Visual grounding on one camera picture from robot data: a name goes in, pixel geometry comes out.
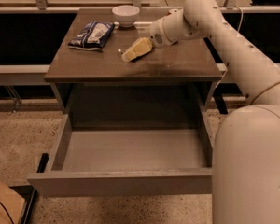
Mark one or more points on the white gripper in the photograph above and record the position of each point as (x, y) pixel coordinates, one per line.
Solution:
(157, 34)

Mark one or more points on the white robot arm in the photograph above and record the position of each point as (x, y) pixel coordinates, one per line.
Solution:
(246, 154)

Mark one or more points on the grey drawer cabinet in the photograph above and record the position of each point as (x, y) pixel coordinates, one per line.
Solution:
(164, 89)

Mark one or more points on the open grey top drawer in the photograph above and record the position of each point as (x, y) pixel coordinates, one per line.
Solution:
(134, 162)

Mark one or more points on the white ceramic bowl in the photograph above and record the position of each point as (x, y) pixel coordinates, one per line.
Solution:
(126, 15)

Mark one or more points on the blue white chip bag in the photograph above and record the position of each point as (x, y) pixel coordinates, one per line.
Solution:
(93, 36)

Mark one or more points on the black bar on floor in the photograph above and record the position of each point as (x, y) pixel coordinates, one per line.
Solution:
(34, 189)

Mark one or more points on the brown cardboard box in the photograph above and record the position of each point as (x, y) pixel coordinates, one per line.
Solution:
(11, 205)

